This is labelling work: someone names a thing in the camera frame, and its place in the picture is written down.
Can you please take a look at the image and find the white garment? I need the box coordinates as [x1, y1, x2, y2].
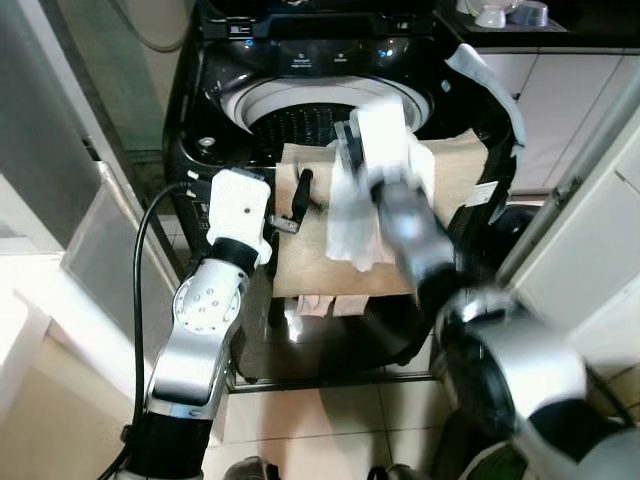
[325, 165, 403, 271]

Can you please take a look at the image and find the black top-load washing machine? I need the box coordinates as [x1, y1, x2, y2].
[163, 0, 528, 389]

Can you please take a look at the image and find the small white label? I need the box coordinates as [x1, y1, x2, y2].
[330, 294, 368, 317]
[294, 294, 333, 320]

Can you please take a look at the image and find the brown cardboard sheet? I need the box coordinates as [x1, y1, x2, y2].
[271, 138, 493, 300]

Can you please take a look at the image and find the white cup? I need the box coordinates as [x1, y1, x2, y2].
[472, 0, 509, 29]

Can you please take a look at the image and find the clear plastic container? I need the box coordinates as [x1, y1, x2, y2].
[508, 0, 553, 31]

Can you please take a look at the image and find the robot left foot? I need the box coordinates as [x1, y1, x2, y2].
[222, 457, 283, 480]

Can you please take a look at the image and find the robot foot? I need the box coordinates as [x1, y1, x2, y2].
[365, 462, 413, 480]
[222, 457, 283, 480]

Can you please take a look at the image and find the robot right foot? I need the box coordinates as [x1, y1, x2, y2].
[365, 462, 413, 480]

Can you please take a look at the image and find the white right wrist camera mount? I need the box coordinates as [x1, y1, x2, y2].
[348, 95, 438, 191]

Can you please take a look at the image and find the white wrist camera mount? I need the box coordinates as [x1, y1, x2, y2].
[204, 167, 274, 267]
[348, 95, 438, 191]

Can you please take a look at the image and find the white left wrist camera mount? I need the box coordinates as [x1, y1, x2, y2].
[204, 167, 274, 267]

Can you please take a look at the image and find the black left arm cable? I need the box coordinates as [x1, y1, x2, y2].
[120, 180, 216, 476]

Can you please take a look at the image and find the white door frame post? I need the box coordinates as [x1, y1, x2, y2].
[60, 150, 153, 313]
[495, 60, 640, 291]

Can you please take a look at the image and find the grey hose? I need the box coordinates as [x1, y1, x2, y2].
[108, 0, 196, 53]

